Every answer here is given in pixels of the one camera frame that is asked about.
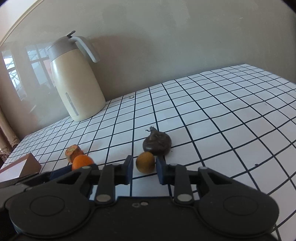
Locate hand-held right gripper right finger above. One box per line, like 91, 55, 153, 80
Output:
156, 157, 234, 205

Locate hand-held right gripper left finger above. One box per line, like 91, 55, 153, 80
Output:
55, 155, 134, 205

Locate orange tangerine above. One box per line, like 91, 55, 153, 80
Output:
72, 155, 95, 171

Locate tan longan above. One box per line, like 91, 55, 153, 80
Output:
136, 152, 155, 174

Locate white cardboard box brown sides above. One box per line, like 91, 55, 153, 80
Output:
0, 153, 42, 182

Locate short carrot piece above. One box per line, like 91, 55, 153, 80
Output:
65, 145, 84, 163

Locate dark brown water chestnut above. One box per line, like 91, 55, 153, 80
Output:
142, 126, 172, 156

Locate beige lace curtain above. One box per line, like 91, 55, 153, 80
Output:
0, 107, 20, 166

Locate white black checked tablecloth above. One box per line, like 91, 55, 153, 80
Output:
0, 64, 296, 241

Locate cream thermos jug grey lid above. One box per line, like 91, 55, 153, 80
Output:
47, 30, 106, 122

